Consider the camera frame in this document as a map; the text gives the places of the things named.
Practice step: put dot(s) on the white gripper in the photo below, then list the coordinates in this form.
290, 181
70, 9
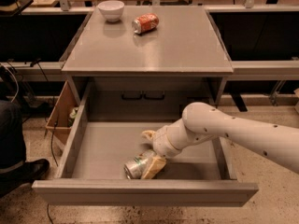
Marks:
161, 141

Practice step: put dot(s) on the silver green 7up can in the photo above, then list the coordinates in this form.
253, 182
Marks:
135, 167

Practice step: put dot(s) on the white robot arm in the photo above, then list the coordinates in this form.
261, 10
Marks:
201, 122

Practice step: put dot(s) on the grey open top drawer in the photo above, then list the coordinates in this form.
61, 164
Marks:
91, 169

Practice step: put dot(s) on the grey cabinet counter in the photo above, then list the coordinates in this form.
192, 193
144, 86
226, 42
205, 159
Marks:
184, 43

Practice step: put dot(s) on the orange soda can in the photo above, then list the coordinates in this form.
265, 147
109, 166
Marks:
145, 23

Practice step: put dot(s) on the green bottle in box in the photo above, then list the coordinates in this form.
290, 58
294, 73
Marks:
72, 116

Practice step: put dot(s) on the brown cardboard box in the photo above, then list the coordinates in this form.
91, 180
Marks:
58, 122

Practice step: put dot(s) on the black shoe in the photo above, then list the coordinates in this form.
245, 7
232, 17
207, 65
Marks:
27, 173

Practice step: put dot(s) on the person's dark trouser leg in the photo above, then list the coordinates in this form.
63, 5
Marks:
12, 146

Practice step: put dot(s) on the white ceramic bowl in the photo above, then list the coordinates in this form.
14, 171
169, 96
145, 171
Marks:
111, 10

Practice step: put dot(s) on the black drawer handle right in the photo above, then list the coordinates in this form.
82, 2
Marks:
153, 95

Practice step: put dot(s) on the black drawer handle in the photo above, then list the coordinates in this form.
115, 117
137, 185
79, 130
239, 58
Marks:
153, 95
131, 95

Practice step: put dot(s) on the black drawer handle left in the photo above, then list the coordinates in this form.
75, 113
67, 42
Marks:
131, 95

